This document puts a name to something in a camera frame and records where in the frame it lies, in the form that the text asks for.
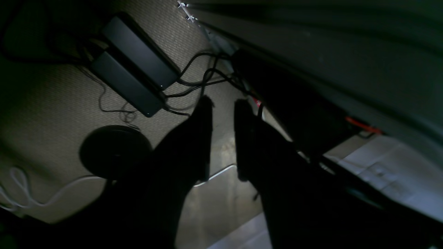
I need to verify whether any green table cloth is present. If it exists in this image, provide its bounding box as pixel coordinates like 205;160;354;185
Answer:
187;0;442;162

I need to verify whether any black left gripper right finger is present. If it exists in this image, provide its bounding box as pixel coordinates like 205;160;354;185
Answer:
234;100;346;249

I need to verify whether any black power adapter brick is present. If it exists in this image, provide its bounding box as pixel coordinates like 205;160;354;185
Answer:
90;52;165;118
101;12;180;90

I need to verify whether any black power cables bundle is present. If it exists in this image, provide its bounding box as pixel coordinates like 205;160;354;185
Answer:
163;52;250;116

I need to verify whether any black round chair base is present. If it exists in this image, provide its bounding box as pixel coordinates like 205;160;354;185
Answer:
79;126;153;180

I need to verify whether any white cable on floor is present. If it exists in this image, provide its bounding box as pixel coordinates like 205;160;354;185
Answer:
0;167;104;212

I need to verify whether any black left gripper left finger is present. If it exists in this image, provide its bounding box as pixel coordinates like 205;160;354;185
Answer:
104;95;214;249

